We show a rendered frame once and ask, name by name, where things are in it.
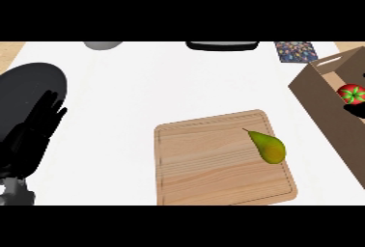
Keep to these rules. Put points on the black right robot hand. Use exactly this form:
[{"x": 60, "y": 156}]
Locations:
[{"x": 357, "y": 110}]

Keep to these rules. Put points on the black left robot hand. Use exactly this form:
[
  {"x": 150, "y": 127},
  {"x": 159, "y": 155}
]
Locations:
[{"x": 29, "y": 144}]

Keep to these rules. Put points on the red tomato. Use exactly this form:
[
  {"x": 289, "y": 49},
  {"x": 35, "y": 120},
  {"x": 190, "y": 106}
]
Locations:
[{"x": 353, "y": 93}]

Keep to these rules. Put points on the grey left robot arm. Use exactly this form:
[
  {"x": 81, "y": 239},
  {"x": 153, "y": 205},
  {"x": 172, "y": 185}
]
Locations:
[{"x": 14, "y": 193}]

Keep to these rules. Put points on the brown cardboard box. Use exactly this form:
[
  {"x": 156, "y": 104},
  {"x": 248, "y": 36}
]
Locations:
[{"x": 329, "y": 119}]

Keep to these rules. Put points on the colourful patterned flat box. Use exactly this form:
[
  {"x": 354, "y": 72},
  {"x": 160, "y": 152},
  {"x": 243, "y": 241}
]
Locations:
[{"x": 296, "y": 51}]

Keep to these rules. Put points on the wooden cutting board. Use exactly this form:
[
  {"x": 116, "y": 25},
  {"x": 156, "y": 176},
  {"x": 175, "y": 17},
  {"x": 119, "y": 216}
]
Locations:
[{"x": 209, "y": 167}]

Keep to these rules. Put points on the dark grey oval plate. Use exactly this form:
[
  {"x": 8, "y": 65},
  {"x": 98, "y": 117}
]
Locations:
[{"x": 25, "y": 83}]

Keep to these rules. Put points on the green pear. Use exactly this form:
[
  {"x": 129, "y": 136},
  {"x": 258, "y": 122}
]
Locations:
[{"x": 270, "y": 148}]

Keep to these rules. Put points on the grey round bowl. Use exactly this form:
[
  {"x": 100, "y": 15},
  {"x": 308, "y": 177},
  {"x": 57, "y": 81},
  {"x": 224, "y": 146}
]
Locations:
[{"x": 103, "y": 45}]

